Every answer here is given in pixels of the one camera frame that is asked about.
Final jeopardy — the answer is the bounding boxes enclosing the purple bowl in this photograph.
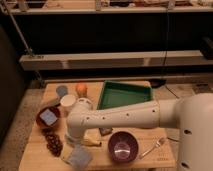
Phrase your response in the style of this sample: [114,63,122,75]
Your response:
[108,131,139,163]

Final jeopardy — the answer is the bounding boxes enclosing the silver fork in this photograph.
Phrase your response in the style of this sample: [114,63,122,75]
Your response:
[139,137,166,159]

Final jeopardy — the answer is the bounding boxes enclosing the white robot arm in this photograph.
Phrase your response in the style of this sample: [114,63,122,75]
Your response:
[65,93,213,171]

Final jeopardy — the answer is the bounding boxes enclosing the brown bowl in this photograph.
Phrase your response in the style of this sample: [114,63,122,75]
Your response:
[36,106,60,129]

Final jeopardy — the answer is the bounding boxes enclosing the white metal shelf rail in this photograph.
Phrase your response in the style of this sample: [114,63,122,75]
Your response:
[19,50,213,71]

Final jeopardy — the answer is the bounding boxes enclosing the grey blue cup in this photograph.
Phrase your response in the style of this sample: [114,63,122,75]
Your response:
[56,85,68,98]

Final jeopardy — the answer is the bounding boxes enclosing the bunch of dark grapes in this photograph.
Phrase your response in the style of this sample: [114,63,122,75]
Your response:
[42,129,63,157]

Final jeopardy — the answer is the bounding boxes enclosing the green plastic tray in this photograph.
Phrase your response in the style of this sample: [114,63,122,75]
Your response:
[97,81,153,110]

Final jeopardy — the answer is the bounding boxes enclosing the blue eraser block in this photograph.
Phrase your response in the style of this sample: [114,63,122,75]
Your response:
[40,109,57,126]

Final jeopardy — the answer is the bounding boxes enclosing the white paper cup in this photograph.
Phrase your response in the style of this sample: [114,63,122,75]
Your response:
[60,94,76,113]

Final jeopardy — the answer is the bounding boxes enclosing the orange fruit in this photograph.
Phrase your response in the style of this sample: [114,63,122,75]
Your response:
[76,83,87,97]

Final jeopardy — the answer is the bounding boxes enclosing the wooden table board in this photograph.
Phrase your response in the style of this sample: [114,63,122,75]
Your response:
[19,82,176,171]

